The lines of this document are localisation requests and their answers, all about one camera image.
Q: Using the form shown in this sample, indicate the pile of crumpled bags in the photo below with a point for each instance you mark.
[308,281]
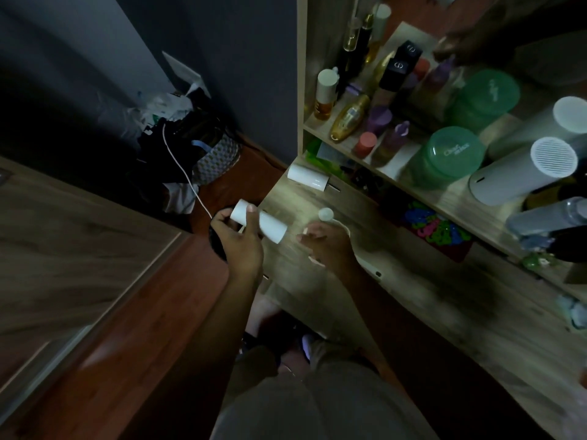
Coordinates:
[160,109]

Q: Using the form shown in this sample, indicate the dark glass bottle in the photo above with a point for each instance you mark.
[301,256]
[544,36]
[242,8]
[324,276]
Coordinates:
[568,245]

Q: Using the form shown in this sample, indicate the person's left hand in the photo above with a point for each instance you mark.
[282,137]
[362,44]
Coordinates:
[241,251]

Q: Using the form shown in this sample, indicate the dark slim bottle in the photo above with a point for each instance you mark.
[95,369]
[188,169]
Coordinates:
[365,41]

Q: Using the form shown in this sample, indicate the person's right thumb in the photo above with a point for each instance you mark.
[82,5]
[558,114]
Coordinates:
[314,258]

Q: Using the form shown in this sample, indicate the tall white capped bottle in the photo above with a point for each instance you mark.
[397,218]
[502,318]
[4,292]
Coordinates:
[379,27]

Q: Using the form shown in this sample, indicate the white cylindrical humidifier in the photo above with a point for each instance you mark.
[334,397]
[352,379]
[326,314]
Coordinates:
[518,171]

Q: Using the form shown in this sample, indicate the person's right hand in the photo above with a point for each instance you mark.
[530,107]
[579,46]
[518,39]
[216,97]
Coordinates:
[332,249]

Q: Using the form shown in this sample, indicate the amber bottle with white cap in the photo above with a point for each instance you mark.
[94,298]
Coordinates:
[324,96]

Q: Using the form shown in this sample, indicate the mirror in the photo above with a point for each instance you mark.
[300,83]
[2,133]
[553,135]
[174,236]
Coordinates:
[541,64]

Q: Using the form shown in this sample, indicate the wooden shelf unit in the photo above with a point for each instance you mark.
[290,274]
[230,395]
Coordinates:
[458,203]

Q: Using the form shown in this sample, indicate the colourful plastic toys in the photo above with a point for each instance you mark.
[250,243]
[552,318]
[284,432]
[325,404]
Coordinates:
[435,229]

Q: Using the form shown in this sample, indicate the person's left thumb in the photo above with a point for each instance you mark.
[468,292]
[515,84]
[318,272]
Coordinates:
[253,219]

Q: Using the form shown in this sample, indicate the woven patterned basket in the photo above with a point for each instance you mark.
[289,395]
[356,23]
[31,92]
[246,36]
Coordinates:
[215,158]

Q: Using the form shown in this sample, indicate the gold bottle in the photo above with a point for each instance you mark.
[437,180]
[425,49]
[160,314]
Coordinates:
[349,118]

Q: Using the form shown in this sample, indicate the small white round cap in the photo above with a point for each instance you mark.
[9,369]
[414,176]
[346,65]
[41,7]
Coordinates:
[325,214]

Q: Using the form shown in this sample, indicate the green lidded jar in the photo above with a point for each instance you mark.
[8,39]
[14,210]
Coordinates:
[447,158]

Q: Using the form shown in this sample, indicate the tall purple bottle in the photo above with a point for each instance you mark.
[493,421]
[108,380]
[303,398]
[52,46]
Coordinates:
[390,144]

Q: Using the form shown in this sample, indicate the pink capped bottle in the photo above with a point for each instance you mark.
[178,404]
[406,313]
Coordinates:
[364,144]

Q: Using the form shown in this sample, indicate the white cylinder tube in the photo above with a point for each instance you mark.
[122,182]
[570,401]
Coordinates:
[270,226]
[308,176]

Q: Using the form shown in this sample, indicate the person's left forearm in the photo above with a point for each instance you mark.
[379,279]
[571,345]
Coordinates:
[229,343]

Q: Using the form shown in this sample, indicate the small green object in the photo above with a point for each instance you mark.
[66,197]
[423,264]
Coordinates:
[536,262]

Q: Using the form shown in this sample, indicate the black perfume box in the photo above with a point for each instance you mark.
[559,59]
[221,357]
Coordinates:
[393,75]

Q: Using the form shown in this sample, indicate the green packet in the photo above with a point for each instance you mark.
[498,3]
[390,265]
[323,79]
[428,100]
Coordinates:
[321,153]

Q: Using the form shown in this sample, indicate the pale blue plastic item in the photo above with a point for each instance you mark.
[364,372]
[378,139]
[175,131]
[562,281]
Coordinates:
[573,311]

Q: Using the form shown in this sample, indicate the person's right forearm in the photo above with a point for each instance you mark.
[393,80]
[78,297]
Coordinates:
[380,325]

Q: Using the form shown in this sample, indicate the clear grey plastic bottle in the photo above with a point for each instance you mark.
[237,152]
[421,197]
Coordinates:
[545,215]

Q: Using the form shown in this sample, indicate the short purple bottle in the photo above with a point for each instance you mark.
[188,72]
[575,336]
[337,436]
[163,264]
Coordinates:
[379,121]

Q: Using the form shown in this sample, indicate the grey shorts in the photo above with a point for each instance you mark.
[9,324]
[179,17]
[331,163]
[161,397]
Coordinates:
[330,407]

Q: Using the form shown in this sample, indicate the person's shoe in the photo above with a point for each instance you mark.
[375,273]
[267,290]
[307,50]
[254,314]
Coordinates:
[309,347]

